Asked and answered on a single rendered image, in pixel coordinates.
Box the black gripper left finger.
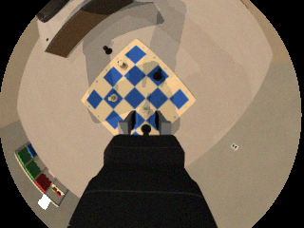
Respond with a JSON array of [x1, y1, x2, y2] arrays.
[[118, 110, 136, 135]]

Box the blue and cream chessboard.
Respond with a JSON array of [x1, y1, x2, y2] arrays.
[[81, 39, 196, 135]]

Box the white pawn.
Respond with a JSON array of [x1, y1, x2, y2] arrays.
[[108, 94, 118, 102]]

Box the white rook chess piece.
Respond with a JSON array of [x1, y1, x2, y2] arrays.
[[117, 60, 128, 70]]

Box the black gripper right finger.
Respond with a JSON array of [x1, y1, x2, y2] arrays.
[[155, 111, 172, 135]]

